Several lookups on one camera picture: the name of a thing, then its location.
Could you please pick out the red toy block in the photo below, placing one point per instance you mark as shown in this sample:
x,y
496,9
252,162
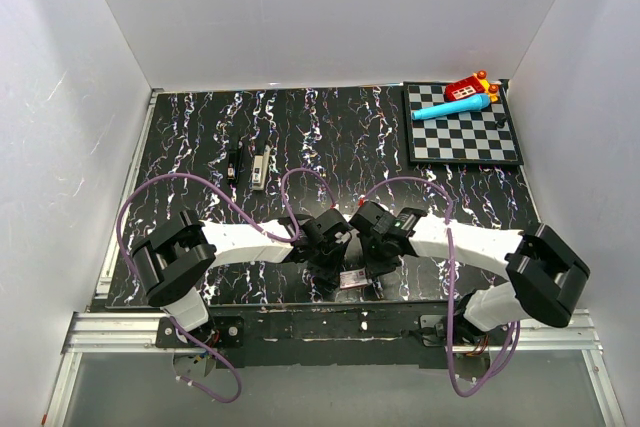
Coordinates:
x,y
477,83

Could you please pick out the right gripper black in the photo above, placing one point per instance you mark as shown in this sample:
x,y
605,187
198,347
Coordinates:
x,y
374,267

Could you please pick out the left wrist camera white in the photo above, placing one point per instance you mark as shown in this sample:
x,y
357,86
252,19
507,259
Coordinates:
x,y
328,228

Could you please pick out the red white staple box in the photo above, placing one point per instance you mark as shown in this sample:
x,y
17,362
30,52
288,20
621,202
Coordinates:
x,y
353,279

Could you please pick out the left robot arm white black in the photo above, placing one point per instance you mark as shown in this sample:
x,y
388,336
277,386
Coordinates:
x,y
171,260

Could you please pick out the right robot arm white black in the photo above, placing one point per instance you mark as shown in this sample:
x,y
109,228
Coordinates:
x,y
543,277

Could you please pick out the black stapler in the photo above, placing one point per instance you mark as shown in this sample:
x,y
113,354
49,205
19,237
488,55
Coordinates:
x,y
235,159

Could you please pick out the blue toy marker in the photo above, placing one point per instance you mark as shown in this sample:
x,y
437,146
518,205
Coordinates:
x,y
473,103

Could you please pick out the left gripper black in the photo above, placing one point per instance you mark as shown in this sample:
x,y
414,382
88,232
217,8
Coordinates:
x,y
330,273

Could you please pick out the checkered chess board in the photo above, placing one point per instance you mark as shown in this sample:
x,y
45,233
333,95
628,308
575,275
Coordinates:
x,y
464,138

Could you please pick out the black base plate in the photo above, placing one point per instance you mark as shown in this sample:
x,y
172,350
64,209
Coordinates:
x,y
325,334

